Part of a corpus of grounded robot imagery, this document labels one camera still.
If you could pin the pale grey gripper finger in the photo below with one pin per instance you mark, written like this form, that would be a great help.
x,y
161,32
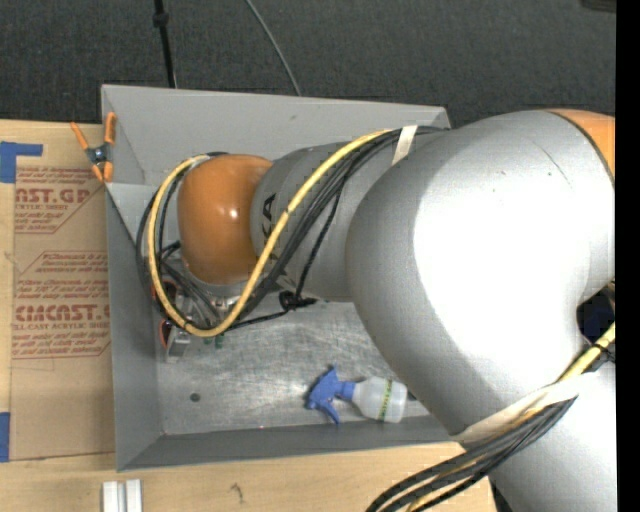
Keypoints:
x,y
178,346

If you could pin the grey metal bin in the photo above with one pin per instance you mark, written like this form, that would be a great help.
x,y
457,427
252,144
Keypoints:
x,y
260,350

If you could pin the brown cardboard board red print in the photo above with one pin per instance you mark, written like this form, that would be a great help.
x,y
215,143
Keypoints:
x,y
55,280

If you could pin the blue-headed clear spray bottle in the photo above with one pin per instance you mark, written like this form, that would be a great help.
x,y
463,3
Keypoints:
x,y
370,397

